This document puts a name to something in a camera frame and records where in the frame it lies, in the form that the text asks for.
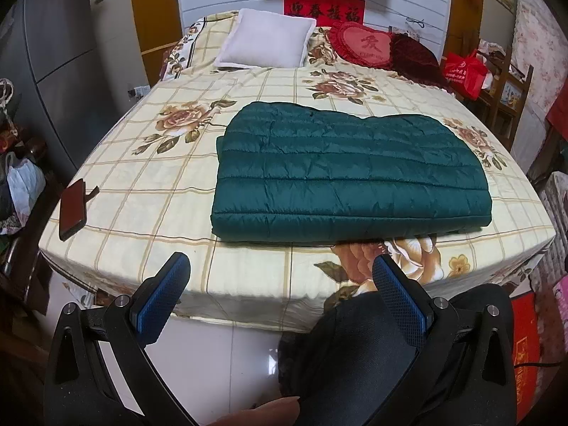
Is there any bed with floral checked sheet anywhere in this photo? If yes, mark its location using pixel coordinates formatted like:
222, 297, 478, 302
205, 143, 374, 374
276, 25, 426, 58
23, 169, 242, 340
38, 9, 557, 333

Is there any person's left hand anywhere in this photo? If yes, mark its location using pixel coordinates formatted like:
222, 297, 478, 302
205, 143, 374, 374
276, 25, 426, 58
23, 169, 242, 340
243, 396, 302, 426

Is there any wooden shelf rack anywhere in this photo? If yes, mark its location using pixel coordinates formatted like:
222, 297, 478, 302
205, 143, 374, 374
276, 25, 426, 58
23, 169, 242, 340
477, 44, 535, 143

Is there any red wall banner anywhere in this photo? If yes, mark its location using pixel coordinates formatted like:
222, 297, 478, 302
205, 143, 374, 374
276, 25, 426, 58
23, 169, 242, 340
284, 0, 365, 27

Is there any grey refrigerator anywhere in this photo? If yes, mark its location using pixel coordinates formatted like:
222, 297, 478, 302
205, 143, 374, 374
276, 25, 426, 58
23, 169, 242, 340
0, 0, 134, 174

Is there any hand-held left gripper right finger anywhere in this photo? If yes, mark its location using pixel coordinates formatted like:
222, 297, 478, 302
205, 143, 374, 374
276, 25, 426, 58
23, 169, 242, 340
372, 254, 518, 426

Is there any red heart-shaped cushion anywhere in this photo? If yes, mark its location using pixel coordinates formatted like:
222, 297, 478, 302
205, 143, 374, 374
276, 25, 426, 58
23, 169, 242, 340
327, 20, 398, 71

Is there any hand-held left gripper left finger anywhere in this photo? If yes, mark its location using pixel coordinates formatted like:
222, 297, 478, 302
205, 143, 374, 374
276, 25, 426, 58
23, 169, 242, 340
43, 251, 200, 426

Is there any dark red velvet cushion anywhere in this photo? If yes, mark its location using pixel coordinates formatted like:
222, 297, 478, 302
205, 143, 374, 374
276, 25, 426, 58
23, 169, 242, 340
389, 33, 453, 94

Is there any teal quilted puffer jacket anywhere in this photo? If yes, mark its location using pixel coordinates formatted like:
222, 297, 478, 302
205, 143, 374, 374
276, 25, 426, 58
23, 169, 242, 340
210, 101, 493, 245

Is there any red cloth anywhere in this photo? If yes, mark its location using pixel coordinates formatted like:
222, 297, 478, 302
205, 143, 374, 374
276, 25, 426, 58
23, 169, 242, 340
546, 93, 568, 129

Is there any white plastic bag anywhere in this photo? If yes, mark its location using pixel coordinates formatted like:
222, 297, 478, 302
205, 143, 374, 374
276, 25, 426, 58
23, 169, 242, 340
6, 153, 47, 223

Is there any white square pillow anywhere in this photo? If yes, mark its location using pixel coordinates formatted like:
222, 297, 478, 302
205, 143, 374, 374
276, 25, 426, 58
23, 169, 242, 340
214, 8, 317, 69

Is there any black mesh chair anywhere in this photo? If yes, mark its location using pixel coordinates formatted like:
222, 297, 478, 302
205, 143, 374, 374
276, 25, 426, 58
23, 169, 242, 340
277, 282, 520, 426

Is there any grey patterned cloth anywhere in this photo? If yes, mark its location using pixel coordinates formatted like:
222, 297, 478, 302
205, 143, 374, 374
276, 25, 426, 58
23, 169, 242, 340
530, 173, 568, 285

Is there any wooden door panel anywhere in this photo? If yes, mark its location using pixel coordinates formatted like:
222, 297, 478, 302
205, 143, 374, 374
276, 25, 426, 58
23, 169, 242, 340
129, 0, 184, 85

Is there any red floor mat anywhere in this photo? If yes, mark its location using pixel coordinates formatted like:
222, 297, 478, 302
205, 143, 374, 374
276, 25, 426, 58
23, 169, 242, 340
510, 292, 555, 413

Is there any red shopping bag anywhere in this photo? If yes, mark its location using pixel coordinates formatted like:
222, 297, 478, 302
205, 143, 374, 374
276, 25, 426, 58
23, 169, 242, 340
444, 51, 488, 100

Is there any floral curtain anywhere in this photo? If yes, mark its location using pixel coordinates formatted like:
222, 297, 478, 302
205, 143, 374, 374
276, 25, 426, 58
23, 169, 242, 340
512, 0, 568, 111

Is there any dark red phone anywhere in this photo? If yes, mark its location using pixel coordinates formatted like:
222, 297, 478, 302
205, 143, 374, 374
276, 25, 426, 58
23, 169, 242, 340
59, 178, 99, 241

